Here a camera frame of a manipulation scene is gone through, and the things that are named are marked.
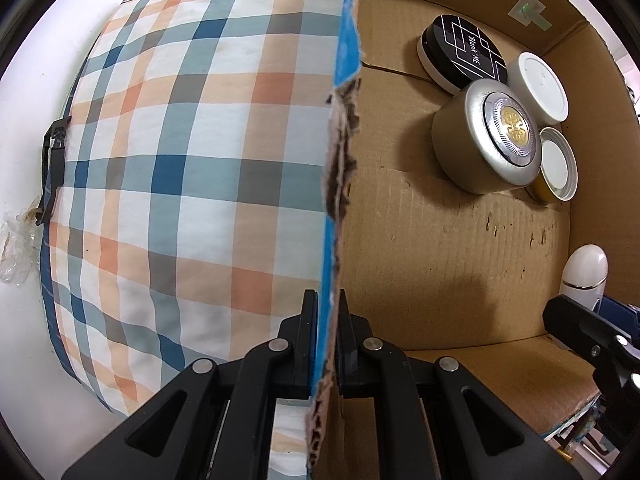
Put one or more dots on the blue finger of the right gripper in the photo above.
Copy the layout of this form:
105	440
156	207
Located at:
585	332

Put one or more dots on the white earbuds case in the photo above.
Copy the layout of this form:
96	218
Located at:
584	276

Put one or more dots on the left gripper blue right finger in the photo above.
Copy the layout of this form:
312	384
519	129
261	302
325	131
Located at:
436	420

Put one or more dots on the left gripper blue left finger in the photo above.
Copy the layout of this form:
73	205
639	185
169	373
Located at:
212	421

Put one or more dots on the plaid tablecloth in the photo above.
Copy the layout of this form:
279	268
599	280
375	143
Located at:
190	217

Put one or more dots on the black round tin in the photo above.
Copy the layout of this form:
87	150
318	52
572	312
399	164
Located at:
455	52

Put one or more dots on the silver round tin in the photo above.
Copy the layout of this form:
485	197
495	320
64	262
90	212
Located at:
485	139

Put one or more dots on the cardboard box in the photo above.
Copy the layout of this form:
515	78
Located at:
439	271

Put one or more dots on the black strap buckle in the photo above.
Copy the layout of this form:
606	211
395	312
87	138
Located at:
52	168

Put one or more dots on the crumpled clear plastic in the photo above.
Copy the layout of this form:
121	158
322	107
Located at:
20	246

